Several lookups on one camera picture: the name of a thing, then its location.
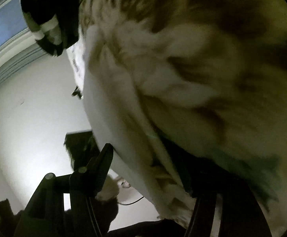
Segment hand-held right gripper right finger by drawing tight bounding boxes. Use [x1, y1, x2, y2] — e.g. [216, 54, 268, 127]
[184, 190, 272, 237]

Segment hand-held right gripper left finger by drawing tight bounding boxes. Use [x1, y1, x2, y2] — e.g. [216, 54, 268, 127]
[14, 143, 114, 237]

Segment striped clothes stack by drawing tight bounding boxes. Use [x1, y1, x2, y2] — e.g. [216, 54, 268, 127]
[20, 0, 81, 57]

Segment dark cloth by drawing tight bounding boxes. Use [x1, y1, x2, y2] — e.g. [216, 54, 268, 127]
[64, 131, 102, 171]

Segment floral bed sheet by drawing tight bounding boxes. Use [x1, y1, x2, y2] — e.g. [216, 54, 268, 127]
[67, 0, 287, 237]

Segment white framed window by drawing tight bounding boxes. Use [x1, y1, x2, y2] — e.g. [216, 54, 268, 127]
[0, 0, 31, 63]

